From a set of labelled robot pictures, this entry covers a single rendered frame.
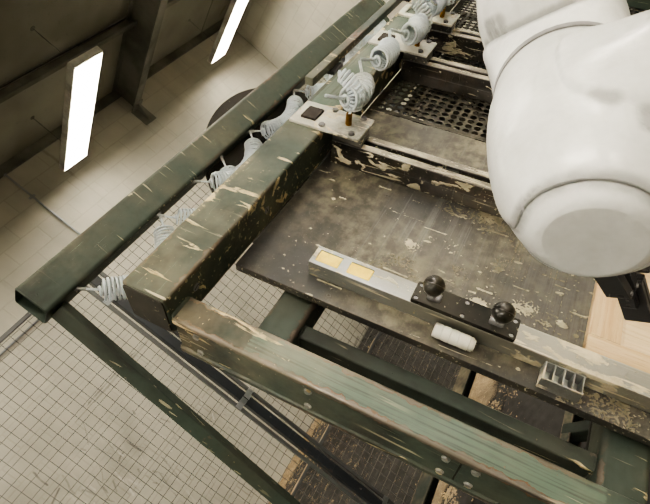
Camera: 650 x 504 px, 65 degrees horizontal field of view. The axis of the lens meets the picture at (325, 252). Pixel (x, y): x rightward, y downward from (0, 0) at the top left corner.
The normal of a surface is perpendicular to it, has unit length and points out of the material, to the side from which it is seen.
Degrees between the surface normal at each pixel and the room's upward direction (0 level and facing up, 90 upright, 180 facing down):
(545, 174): 40
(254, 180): 59
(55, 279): 90
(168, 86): 90
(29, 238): 90
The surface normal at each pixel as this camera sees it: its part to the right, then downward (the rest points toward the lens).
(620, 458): 0.02, -0.68
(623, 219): -0.34, 0.77
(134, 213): 0.47, -0.41
